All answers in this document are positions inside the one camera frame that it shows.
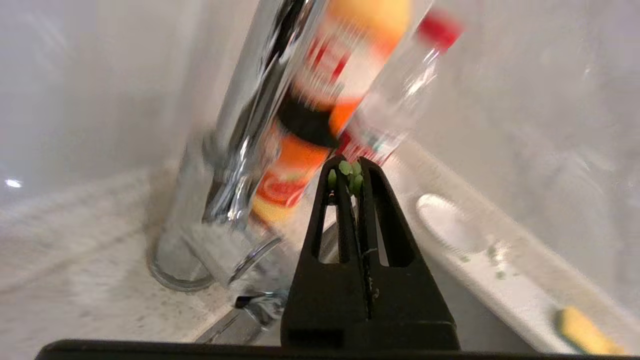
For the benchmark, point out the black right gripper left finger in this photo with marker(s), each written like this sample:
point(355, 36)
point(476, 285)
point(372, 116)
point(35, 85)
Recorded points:
point(325, 300)

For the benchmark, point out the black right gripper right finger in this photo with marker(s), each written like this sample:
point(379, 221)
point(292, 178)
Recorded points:
point(405, 305)

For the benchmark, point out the green grain clump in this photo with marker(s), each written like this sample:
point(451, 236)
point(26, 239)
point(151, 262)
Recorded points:
point(355, 180)

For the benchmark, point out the white soap tray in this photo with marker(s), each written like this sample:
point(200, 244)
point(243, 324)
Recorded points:
point(480, 270)

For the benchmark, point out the red white label bottle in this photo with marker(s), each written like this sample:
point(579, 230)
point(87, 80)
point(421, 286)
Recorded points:
point(300, 165)

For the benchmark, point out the yellow sponge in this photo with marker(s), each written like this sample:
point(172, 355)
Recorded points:
point(585, 332)

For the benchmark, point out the chrome faucet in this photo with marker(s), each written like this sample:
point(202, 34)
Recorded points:
point(250, 115)

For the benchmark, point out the clear bottle red cap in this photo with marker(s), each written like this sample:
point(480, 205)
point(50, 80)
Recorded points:
point(400, 100)

